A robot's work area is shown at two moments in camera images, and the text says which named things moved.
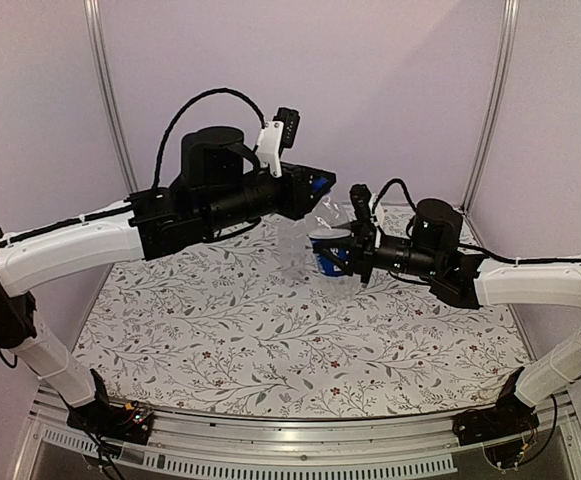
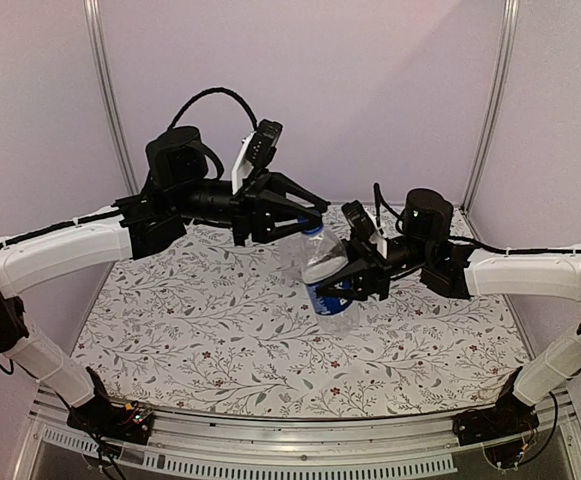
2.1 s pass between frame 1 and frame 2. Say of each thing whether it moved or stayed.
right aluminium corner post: stayed
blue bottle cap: moved
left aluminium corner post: stayed
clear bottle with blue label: moved
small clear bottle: stayed
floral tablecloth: stayed
